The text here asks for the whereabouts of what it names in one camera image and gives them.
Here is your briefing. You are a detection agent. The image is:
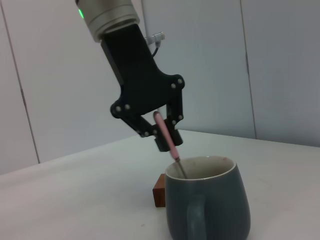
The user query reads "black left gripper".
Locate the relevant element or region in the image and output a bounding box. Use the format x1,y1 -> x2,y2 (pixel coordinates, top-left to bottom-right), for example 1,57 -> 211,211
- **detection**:
101,23 -> 186,153

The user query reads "pink handled metal spoon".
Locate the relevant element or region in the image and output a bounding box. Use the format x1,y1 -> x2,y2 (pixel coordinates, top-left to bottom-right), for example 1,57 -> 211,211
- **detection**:
152,111 -> 188,180

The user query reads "grey ceramic cup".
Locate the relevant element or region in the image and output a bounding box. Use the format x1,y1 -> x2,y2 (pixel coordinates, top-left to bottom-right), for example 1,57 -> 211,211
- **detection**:
164,155 -> 252,240

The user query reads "brown wooden block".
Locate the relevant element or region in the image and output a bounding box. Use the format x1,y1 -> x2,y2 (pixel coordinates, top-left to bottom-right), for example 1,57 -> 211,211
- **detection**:
152,174 -> 167,208

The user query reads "left arm cable with plug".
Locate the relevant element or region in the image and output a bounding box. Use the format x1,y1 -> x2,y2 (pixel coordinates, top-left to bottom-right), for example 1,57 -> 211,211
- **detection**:
144,31 -> 166,57

